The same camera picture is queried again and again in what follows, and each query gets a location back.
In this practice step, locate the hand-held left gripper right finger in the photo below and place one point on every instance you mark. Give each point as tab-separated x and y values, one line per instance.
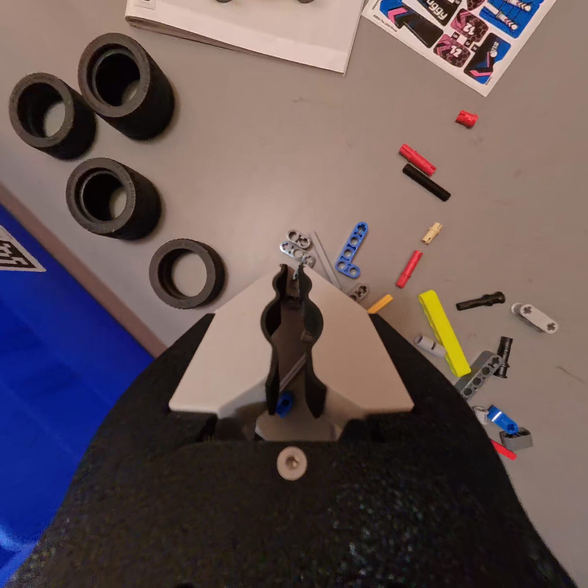
358	363

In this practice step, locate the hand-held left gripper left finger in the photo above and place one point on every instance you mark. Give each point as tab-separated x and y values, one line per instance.
225	358

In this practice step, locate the orange lego axle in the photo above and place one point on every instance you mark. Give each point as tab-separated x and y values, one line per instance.
380	303

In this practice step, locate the small dark grey lego connector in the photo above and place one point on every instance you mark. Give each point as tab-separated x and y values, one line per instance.
359	292

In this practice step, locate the white lego tube connector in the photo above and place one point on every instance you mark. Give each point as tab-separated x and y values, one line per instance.
429	345

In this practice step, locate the black lego tire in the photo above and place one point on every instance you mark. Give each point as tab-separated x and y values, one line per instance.
206	271
76	133
142	202
151	92

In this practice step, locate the lime yellow lego beam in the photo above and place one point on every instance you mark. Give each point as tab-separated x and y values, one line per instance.
444	333

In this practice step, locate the red lego axle pin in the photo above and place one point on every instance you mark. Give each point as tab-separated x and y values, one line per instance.
409	269

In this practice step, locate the long grey lego axle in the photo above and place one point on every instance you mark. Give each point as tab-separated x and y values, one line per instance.
327	259

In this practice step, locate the blue angled lego beam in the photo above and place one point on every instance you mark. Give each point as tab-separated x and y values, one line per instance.
351	250

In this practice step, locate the thin grey lego liftarm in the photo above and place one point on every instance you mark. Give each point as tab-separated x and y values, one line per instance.
310	258
287	248
294	235

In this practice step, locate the dark grey lego beam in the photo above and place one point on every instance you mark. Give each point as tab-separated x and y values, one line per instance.
477	374

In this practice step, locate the small white lego piece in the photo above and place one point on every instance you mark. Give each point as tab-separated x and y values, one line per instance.
480	413

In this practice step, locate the long black lego pin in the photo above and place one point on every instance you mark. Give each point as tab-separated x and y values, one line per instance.
480	301

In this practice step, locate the short black lego pin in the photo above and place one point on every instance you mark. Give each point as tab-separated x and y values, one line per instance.
504	356

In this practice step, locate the tan lego pin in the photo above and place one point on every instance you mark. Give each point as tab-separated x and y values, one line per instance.
432	233

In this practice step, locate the flat red lego piece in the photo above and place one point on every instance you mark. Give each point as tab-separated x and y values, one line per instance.
504	450

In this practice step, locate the dark grey lego brick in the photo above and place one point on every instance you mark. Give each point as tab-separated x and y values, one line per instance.
518	439

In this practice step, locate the light grey lego liftarm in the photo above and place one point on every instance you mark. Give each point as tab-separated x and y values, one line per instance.
535	318

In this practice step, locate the black lego axle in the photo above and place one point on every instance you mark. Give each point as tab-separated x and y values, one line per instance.
426	182

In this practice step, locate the long red lego pin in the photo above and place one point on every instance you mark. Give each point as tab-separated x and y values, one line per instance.
417	159

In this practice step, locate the short red lego connector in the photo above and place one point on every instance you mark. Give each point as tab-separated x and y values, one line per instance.
466	119

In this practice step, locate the lego instruction booklet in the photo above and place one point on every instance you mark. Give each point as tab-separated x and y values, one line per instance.
275	32

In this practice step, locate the lego sticker sheet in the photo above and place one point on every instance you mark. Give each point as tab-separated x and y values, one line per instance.
459	41

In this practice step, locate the blue box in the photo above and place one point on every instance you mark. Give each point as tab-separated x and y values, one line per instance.
55	367

